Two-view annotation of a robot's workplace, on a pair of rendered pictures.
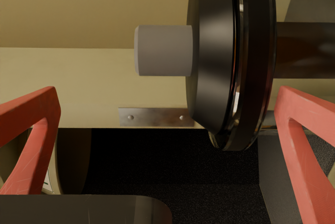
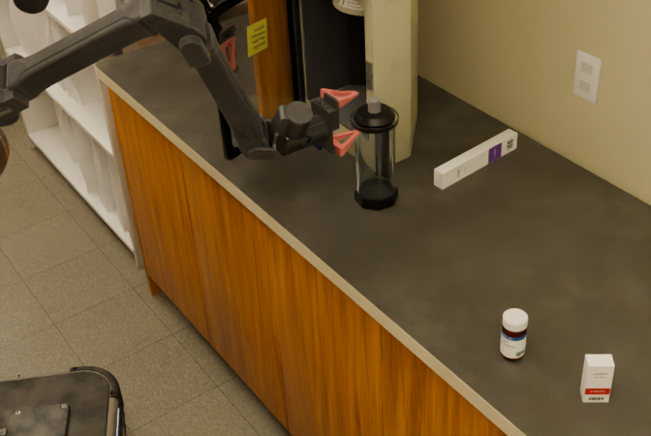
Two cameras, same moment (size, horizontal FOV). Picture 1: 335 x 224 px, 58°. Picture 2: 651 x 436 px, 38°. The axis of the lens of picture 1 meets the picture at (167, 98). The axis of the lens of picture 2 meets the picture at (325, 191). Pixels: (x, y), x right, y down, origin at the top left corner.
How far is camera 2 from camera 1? 1.98 m
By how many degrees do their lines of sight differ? 39
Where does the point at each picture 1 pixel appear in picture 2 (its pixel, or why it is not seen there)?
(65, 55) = (404, 24)
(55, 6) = not seen: outside the picture
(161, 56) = (370, 107)
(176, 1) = (495, 30)
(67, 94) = (378, 44)
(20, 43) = not seen: outside the picture
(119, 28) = not seen: outside the picture
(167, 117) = (369, 79)
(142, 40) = (373, 104)
